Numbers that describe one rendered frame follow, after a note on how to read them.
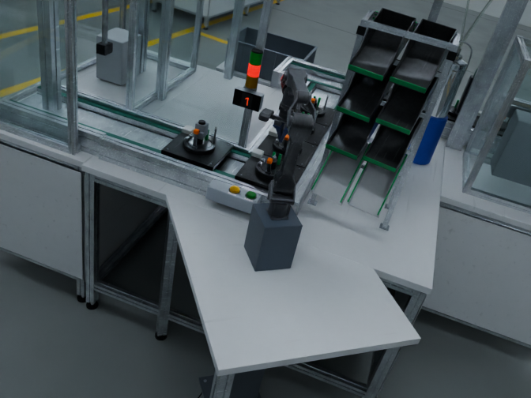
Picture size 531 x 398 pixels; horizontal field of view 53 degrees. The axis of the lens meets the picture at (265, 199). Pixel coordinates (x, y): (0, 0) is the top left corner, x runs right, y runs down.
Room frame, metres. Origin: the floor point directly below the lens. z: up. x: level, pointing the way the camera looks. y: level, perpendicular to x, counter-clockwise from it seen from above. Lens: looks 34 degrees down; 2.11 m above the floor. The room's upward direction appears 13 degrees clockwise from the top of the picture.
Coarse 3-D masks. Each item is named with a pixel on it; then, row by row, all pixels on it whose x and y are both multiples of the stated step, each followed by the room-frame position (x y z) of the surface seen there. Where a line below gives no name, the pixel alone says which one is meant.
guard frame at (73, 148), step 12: (72, 0) 1.90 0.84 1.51; (72, 12) 1.90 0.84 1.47; (72, 24) 1.90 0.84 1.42; (72, 36) 1.90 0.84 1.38; (72, 48) 1.89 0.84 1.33; (72, 60) 1.89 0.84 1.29; (72, 72) 1.90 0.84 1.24; (72, 84) 1.90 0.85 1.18; (72, 96) 1.90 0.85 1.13; (72, 108) 1.90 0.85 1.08; (72, 120) 1.90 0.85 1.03; (12, 132) 1.96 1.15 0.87; (24, 132) 1.94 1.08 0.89; (72, 132) 1.90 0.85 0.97; (48, 144) 1.92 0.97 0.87; (60, 144) 1.91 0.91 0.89; (72, 144) 1.90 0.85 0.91
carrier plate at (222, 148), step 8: (184, 136) 2.08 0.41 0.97; (168, 144) 1.98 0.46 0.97; (176, 144) 1.99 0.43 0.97; (216, 144) 2.07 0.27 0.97; (224, 144) 2.09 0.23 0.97; (232, 144) 2.10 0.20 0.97; (168, 152) 1.91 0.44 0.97; (176, 152) 1.92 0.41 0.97; (184, 152) 1.93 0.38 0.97; (216, 152) 1.99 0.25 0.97; (224, 152) 2.01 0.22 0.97; (184, 160) 1.90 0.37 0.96; (192, 160) 1.89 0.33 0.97; (200, 160) 1.90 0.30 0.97; (208, 160) 1.91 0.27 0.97; (216, 160) 1.93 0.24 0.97; (208, 168) 1.87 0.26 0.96
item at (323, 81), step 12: (288, 60) 3.43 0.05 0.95; (300, 60) 3.46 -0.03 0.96; (276, 72) 3.16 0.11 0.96; (312, 72) 3.37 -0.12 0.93; (324, 72) 3.38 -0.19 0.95; (336, 72) 3.39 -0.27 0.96; (276, 84) 3.15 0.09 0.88; (312, 84) 3.11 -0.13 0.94; (324, 84) 3.15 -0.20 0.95; (336, 84) 3.28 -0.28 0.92; (324, 96) 3.04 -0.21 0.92; (336, 96) 3.08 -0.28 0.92; (444, 132) 2.95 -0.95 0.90
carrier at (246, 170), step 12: (252, 156) 2.03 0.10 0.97; (264, 156) 2.05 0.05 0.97; (276, 156) 1.94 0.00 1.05; (252, 168) 1.93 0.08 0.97; (264, 168) 1.92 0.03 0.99; (276, 168) 1.94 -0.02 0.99; (300, 168) 2.02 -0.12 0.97; (240, 180) 1.84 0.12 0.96; (252, 180) 1.84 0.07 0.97; (264, 180) 1.86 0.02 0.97
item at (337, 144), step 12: (348, 120) 1.97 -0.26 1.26; (360, 120) 1.98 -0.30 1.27; (372, 120) 1.98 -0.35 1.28; (336, 132) 1.91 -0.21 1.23; (348, 132) 1.92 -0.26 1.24; (360, 132) 1.92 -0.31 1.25; (372, 132) 1.91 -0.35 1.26; (336, 144) 1.86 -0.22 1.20; (348, 144) 1.86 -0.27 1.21; (360, 144) 1.86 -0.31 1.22; (348, 156) 1.80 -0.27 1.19
